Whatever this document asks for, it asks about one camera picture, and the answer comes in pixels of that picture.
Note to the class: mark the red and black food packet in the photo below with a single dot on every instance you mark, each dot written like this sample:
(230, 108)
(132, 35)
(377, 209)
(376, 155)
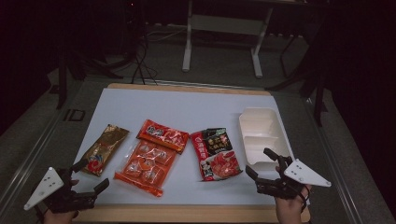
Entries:
(216, 154)

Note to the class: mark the person's left hand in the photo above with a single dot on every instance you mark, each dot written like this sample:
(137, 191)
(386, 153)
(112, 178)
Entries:
(60, 218)

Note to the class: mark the metal frame rail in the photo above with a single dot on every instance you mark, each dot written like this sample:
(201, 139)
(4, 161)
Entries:
(34, 155)
(334, 161)

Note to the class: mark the white table mat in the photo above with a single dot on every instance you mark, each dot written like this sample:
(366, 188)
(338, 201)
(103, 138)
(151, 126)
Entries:
(186, 105)

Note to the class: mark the person's right hand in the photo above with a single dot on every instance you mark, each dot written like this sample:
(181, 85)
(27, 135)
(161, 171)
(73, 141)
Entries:
(292, 211)

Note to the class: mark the gold snack packet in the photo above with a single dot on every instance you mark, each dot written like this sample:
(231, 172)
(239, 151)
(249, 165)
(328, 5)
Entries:
(104, 149)

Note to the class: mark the white metal desk frame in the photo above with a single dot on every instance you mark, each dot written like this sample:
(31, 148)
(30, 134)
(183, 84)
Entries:
(224, 25)

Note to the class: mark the orange snack packet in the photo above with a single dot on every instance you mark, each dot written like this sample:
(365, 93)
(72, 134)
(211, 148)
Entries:
(152, 155)

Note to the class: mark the black stand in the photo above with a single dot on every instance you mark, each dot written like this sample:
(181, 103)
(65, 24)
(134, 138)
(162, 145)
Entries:
(319, 93)
(62, 81)

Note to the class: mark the white compartment tray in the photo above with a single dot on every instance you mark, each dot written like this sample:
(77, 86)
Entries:
(263, 133)

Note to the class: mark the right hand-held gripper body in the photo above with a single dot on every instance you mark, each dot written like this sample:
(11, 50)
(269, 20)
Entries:
(303, 175)

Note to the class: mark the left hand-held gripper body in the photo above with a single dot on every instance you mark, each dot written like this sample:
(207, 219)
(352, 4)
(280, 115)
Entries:
(46, 186)

